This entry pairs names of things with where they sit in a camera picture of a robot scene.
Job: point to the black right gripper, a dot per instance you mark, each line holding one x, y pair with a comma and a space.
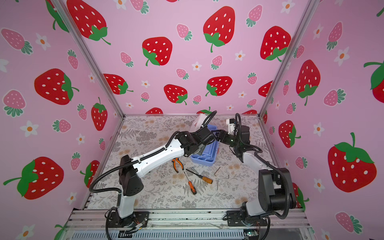
219, 137

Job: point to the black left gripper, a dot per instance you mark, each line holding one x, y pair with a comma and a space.
190, 136

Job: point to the white lid blue tool box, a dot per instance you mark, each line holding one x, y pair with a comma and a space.
207, 152

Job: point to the orange handled pliers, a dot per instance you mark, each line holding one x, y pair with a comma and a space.
176, 162

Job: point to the orange screwdriver short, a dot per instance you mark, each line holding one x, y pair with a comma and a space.
205, 179

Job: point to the orange screwdriver long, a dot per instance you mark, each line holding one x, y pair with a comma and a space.
193, 190

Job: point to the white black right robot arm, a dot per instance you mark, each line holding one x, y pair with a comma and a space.
276, 194

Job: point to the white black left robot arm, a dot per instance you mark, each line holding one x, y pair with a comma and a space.
133, 169

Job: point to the steel hex key small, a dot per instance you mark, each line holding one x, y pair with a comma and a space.
221, 180

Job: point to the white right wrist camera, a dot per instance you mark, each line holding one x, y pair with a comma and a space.
232, 126

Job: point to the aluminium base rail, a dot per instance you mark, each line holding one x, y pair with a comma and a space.
196, 224

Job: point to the aluminium corner frame post right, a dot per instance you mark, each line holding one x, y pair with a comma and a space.
308, 14

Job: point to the aluminium corner frame post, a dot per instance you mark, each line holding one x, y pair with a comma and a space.
308, 14
79, 40

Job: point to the aluminium corner frame post left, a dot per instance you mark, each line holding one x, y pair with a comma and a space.
79, 40

